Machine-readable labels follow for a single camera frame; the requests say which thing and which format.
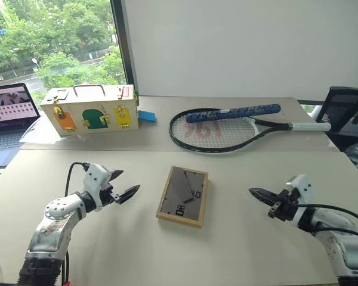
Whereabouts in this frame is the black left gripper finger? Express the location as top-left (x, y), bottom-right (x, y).
top-left (109, 169), bottom-right (125, 184)
top-left (119, 184), bottom-right (141, 206)

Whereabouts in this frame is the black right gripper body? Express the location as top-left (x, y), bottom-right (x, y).
top-left (267, 188), bottom-right (300, 223)

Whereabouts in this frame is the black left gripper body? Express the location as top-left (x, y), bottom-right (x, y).
top-left (101, 182), bottom-right (122, 207)

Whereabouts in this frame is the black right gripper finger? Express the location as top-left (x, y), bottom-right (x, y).
top-left (248, 187), bottom-right (280, 201)
top-left (257, 196), bottom-right (277, 207)

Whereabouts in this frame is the wooden framed square clock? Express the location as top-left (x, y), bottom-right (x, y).
top-left (155, 166), bottom-right (210, 229)

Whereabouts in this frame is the small blue block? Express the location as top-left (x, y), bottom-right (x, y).
top-left (137, 110), bottom-right (158, 123)

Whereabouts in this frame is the wooden lock box toy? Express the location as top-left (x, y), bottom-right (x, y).
top-left (39, 83), bottom-right (140, 138)

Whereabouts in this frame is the black tennis racket white grip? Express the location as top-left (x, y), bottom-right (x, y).
top-left (168, 107), bottom-right (332, 154)

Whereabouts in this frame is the blue patterned folded umbrella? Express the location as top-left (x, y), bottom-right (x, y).
top-left (185, 103), bottom-right (282, 124)

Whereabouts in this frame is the black office chair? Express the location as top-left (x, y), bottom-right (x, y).
top-left (311, 86), bottom-right (358, 151)

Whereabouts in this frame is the grey laptop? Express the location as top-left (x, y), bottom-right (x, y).
top-left (0, 82), bottom-right (41, 171)

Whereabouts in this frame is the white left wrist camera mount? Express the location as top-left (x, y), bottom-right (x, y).
top-left (82, 163), bottom-right (113, 213)

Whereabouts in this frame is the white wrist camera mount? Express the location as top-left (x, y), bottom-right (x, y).
top-left (285, 173), bottom-right (314, 231)
top-left (82, 163), bottom-right (113, 213)

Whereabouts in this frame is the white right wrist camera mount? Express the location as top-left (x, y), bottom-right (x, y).
top-left (285, 173), bottom-right (314, 231)

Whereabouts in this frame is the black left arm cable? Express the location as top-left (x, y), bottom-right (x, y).
top-left (64, 161), bottom-right (91, 198)

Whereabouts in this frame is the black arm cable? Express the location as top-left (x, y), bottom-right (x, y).
top-left (64, 161), bottom-right (91, 198)
top-left (294, 203), bottom-right (358, 241)

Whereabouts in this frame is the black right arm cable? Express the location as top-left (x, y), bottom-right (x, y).
top-left (294, 203), bottom-right (358, 241)

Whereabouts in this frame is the dark window frame post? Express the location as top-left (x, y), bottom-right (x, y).
top-left (109, 0), bottom-right (139, 94)

